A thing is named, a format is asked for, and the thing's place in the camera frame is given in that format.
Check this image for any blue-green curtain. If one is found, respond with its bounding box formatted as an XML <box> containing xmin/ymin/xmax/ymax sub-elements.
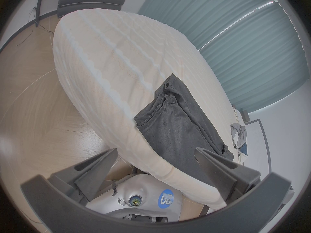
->
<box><xmin>198</xmin><ymin>1</ymin><xmax>311</xmax><ymax>113</ymax></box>
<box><xmin>137</xmin><ymin>0</ymin><xmax>275</xmax><ymax>51</ymax></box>

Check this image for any white printed pillow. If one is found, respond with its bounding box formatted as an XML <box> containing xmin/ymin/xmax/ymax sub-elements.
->
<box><xmin>233</xmin><ymin>107</ymin><xmax>244</xmax><ymax>126</ymax></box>

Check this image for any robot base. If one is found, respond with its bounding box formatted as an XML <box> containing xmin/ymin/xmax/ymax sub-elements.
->
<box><xmin>85</xmin><ymin>174</ymin><xmax>183</xmax><ymax>224</ymax></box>

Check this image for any thin dark cable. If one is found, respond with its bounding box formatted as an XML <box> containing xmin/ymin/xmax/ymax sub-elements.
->
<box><xmin>17</xmin><ymin>24</ymin><xmax>53</xmax><ymax>47</ymax></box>

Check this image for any bed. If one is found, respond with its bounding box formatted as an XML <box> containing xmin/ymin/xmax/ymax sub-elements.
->
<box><xmin>52</xmin><ymin>8</ymin><xmax>272</xmax><ymax>209</ymax></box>

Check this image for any grey garment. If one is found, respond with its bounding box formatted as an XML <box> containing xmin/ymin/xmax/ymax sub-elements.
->
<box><xmin>230</xmin><ymin>123</ymin><xmax>248</xmax><ymax>147</ymax></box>

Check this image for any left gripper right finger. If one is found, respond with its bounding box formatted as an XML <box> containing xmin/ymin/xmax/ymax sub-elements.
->
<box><xmin>194</xmin><ymin>147</ymin><xmax>261</xmax><ymax>201</ymax></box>

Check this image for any black T-shirt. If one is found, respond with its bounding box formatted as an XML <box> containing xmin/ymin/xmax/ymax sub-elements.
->
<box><xmin>134</xmin><ymin>73</ymin><xmax>234</xmax><ymax>187</ymax></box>

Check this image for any grey bedside table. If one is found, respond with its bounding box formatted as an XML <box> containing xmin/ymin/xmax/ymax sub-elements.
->
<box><xmin>232</xmin><ymin>104</ymin><xmax>250</xmax><ymax>121</ymax></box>

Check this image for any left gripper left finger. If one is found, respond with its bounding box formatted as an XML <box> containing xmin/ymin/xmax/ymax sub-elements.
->
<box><xmin>50</xmin><ymin>148</ymin><xmax>118</xmax><ymax>202</ymax></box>

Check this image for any black chest of drawers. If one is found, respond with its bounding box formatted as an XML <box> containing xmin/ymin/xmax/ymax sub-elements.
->
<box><xmin>57</xmin><ymin>0</ymin><xmax>130</xmax><ymax>18</ymax></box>

